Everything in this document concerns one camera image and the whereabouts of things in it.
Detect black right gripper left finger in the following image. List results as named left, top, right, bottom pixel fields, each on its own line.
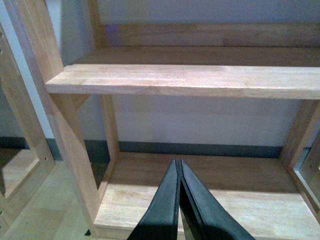
left=128, top=160, right=181, bottom=240

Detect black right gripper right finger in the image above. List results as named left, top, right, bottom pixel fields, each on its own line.
left=179, top=159, right=254, bottom=240

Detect wooden shelf unit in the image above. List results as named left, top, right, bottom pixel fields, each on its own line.
left=4, top=0, right=320, bottom=240

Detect wooden side shelf frame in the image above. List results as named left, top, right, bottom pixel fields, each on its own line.
left=0, top=22, right=57, bottom=226

